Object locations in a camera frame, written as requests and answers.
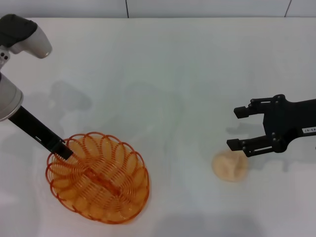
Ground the round beige bread roll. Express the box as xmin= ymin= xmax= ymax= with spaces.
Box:
xmin=211 ymin=150 xmax=249 ymax=183

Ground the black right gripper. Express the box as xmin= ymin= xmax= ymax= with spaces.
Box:
xmin=226 ymin=94 xmax=316 ymax=158

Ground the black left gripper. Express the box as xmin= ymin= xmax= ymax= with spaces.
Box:
xmin=8 ymin=105 xmax=74 ymax=160

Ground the orange wire basket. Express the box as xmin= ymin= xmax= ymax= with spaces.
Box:
xmin=45 ymin=132 xmax=151 ymax=225

